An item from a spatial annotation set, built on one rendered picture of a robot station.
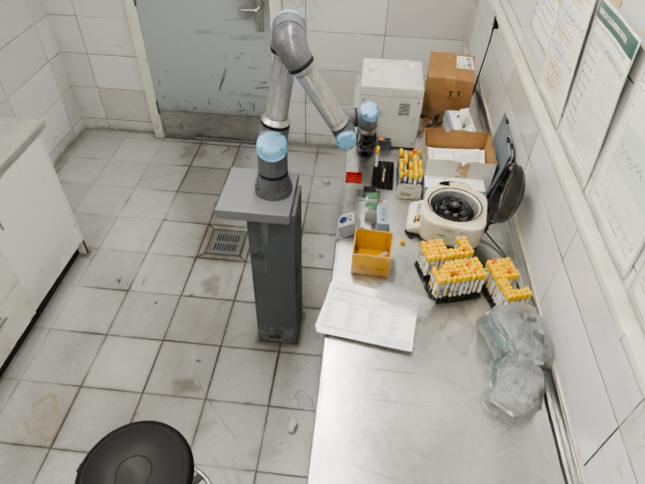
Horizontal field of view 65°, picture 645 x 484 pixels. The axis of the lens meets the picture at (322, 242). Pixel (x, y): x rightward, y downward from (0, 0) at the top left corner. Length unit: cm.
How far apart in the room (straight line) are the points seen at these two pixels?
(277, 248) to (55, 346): 133
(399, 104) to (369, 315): 103
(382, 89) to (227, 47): 166
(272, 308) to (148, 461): 101
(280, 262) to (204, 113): 202
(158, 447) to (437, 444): 83
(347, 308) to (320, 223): 168
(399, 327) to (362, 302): 15
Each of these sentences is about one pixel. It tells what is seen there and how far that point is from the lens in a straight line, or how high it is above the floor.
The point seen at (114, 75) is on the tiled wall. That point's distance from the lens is 420.
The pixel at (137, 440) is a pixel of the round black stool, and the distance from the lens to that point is 178.
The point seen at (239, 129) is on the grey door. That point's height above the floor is 13.
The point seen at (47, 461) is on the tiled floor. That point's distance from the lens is 263.
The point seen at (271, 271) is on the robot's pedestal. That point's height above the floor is 54.
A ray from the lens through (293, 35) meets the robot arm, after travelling 178.
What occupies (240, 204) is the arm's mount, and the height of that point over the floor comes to 92.
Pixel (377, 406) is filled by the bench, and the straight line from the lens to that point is 151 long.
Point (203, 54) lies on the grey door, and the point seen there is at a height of 69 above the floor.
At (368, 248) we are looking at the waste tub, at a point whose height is 89.
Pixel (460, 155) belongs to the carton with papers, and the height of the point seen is 94.
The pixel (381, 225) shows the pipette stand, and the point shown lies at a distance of 186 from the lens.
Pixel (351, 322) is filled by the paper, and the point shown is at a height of 89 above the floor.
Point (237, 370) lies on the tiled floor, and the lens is 261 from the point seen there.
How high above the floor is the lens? 219
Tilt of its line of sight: 44 degrees down
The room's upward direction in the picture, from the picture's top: 2 degrees clockwise
